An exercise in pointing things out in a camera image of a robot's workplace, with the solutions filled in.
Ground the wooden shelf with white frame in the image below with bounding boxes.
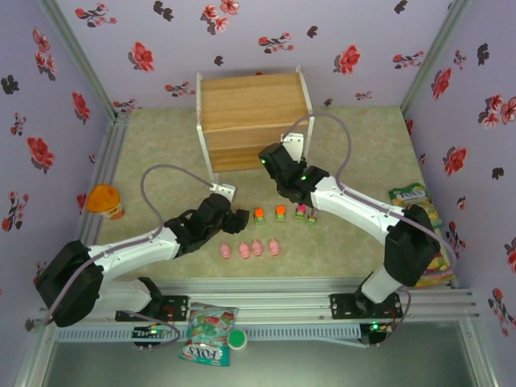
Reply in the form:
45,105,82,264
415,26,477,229
195,65,315,185

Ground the green round lid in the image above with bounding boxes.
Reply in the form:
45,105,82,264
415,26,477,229
227,329,250,352

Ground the red Fox's candy bag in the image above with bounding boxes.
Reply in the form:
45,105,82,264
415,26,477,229
414,237,459,289

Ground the aluminium corner post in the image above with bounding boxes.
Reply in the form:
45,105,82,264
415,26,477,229
398,0,472,118
38,0,122,118

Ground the grey right base cable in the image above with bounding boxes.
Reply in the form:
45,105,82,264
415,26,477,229
381,288,413,346

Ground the grey right arm cable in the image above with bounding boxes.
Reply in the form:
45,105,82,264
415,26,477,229
281,112,459,289

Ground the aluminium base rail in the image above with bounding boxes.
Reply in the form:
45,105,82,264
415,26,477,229
38,277,483,327

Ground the grey left base cable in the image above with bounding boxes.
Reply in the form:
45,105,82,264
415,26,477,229
116,309,181,348

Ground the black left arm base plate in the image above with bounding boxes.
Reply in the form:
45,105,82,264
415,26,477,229
115,295,190,323

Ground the orange lidded plastic jar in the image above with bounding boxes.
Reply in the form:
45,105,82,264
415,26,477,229
87,183,126,221

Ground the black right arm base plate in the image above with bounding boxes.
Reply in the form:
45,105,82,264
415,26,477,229
329,293,404,320

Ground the yellow green Fox's candy bag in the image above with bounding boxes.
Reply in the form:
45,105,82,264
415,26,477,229
388,183,443,231

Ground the aluminium side rail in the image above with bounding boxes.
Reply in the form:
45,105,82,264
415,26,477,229
73,110,132,247

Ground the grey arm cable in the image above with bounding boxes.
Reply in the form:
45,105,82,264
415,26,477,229
281,112,459,289
42,164,214,326

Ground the teal Fox's candy bag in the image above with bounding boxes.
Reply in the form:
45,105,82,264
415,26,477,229
178,301,239,368

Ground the grey base cable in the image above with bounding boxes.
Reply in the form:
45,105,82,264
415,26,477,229
116,309,181,348
381,288,413,346

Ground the white slotted cable duct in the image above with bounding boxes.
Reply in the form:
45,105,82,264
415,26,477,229
54,324,362,343

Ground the grey left arm cable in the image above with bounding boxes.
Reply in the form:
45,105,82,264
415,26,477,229
42,164,214,326

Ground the green marbled table mat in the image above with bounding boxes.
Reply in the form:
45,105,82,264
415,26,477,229
88,105,459,280

